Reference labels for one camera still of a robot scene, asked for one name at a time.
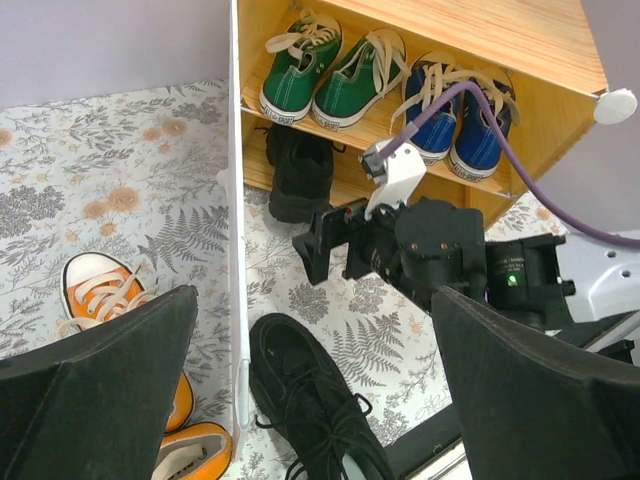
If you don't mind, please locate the white cabinet door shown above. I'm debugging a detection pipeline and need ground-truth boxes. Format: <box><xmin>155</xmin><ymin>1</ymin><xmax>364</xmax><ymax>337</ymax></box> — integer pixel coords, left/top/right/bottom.
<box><xmin>217</xmin><ymin>1</ymin><xmax>251</xmax><ymax>458</ymax></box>

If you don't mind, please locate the green sneaker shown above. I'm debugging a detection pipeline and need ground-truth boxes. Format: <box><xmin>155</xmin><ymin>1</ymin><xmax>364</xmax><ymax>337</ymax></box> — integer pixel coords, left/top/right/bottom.
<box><xmin>259</xmin><ymin>8</ymin><xmax>343</xmax><ymax>126</ymax></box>
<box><xmin>311</xmin><ymin>28</ymin><xmax>410</xmax><ymax>131</ymax></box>

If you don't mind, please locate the black shoe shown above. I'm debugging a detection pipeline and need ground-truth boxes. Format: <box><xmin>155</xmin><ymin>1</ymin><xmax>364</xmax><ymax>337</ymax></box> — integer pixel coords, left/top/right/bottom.
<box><xmin>264</xmin><ymin>123</ymin><xmax>346</xmax><ymax>224</ymax></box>
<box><xmin>249</xmin><ymin>313</ymin><xmax>395</xmax><ymax>479</ymax></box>

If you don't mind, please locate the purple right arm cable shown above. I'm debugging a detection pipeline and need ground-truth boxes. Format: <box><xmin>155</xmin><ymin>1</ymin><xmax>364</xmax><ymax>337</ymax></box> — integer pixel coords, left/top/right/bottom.
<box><xmin>382</xmin><ymin>79</ymin><xmax>640</xmax><ymax>249</ymax></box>

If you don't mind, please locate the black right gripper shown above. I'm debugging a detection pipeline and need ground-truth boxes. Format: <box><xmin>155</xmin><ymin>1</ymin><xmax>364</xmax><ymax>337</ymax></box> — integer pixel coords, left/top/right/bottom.
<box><xmin>292</xmin><ymin>198</ymin><xmax>487</xmax><ymax>313</ymax></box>

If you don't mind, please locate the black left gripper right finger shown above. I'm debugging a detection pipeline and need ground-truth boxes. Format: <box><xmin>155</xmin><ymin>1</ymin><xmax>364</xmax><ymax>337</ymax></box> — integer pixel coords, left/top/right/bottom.
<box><xmin>431</xmin><ymin>288</ymin><xmax>639</xmax><ymax>479</ymax></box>

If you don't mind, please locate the orange sneaker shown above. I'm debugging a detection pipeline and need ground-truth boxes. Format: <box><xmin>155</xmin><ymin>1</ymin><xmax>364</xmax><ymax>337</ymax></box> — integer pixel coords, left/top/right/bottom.
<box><xmin>151</xmin><ymin>422</ymin><xmax>233</xmax><ymax>480</ymax></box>
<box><xmin>58</xmin><ymin>251</ymin><xmax>195</xmax><ymax>435</ymax></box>

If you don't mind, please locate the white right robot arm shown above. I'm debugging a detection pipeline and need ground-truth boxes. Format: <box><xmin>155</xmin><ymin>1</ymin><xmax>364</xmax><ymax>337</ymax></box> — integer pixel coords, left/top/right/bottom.
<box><xmin>293</xmin><ymin>198</ymin><xmax>639</xmax><ymax>330</ymax></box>

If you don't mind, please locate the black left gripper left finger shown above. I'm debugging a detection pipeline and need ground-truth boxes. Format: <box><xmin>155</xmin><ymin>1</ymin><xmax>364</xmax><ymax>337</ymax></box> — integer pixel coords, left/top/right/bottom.
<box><xmin>1</xmin><ymin>285</ymin><xmax>198</xmax><ymax>479</ymax></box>

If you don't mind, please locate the wooden shoe cabinet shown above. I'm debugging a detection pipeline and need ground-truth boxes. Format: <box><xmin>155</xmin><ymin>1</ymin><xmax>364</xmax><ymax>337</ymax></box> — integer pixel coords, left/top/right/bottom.
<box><xmin>236</xmin><ymin>1</ymin><xmax>638</xmax><ymax>223</ymax></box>

